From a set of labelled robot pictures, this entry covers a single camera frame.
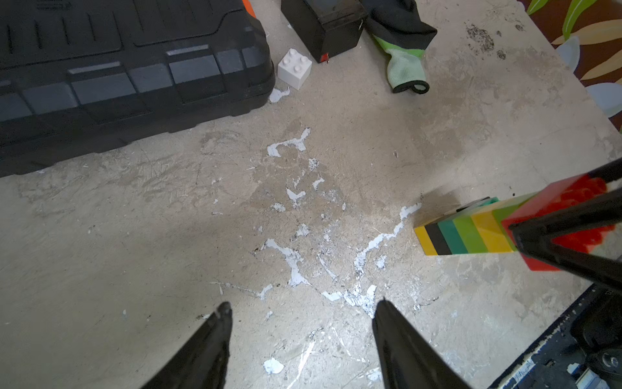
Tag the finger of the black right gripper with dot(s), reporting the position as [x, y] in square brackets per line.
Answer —
[534, 238]

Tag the red lego brick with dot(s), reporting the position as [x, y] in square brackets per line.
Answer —
[562, 195]

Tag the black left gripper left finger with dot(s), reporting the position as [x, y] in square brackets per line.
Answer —
[202, 361]

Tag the small black battery box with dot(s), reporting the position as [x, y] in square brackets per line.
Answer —
[326, 27]

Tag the black plastic tool case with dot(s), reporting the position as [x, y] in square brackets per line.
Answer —
[80, 77]

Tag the lime green lego brick front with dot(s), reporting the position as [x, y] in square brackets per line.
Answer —
[505, 210]

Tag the white lego brick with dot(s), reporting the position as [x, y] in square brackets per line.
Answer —
[294, 69]

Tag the yellow lego brick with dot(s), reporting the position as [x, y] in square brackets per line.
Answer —
[425, 241]
[491, 232]

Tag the dark green lego brick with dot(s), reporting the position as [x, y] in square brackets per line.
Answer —
[448, 228]

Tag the black lego brick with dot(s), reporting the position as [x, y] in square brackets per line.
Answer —
[437, 239]

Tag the lime green lego brick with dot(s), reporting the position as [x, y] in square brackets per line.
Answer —
[470, 236]
[505, 210]

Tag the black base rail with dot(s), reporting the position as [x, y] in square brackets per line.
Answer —
[581, 349]

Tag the black green work glove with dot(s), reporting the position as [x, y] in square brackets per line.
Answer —
[397, 28]

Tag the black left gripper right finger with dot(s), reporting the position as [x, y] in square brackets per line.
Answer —
[407, 361]

